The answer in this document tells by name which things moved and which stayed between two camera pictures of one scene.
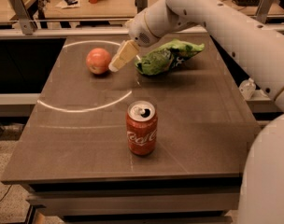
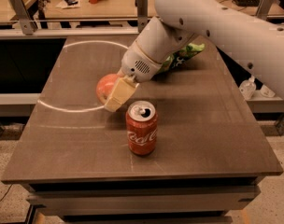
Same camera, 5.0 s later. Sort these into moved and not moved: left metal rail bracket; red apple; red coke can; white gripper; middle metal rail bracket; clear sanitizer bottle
Moved: red apple; white gripper
Not moved: red coke can; middle metal rail bracket; clear sanitizer bottle; left metal rail bracket
